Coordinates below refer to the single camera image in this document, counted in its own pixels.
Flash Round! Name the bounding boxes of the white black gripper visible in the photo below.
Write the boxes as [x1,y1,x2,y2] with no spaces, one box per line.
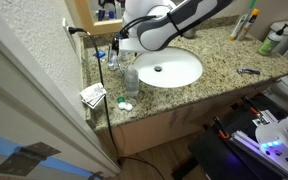
[112,34,144,54]

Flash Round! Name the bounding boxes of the robot base with blue lights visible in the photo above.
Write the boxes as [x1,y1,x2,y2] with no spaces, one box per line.
[230,109,288,180]

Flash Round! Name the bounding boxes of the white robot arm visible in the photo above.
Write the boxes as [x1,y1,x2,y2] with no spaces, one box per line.
[112,0,233,53]

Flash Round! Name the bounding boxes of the small clear bottle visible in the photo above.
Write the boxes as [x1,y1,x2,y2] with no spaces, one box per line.
[108,45,117,70]

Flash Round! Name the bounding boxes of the blue small object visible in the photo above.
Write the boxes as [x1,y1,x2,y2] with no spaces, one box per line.
[94,51,106,59]

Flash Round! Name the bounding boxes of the wood framed mirror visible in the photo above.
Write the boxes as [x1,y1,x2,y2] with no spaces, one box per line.
[65,0,122,35]

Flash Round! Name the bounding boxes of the clear plastic water bottle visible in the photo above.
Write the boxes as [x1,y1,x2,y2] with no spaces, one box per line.
[124,65,139,97]

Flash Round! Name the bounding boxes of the white oval sink basin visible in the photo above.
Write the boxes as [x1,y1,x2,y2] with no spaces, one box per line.
[134,47,203,88]

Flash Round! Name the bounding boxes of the white paper packets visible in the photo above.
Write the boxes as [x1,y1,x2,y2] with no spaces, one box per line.
[80,83,107,109]

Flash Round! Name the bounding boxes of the wooden vanity cabinet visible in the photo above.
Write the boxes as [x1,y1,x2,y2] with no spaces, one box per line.
[95,78,285,161]

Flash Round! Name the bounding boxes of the white door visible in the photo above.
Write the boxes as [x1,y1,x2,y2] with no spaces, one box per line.
[0,0,122,180]

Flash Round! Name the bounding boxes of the white toothpaste tube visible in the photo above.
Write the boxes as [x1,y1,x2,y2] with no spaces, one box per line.
[228,14,247,40]

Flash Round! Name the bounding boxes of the blue razor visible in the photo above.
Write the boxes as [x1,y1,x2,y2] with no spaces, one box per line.
[237,68,260,75]

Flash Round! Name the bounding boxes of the green soap pump bottle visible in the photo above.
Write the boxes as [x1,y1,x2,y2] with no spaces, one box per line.
[257,24,288,56]

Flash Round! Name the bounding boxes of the black robot cart platform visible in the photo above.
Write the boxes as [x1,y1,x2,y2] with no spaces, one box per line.
[189,97,287,180]

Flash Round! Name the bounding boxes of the metal door hinge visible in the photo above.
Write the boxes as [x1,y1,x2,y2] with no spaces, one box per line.
[0,142,60,176]

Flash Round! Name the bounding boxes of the black power cable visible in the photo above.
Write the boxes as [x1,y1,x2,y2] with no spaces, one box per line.
[68,26,167,180]

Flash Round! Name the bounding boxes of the white wall outlet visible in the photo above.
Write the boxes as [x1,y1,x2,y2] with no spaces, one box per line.
[62,18,80,59]

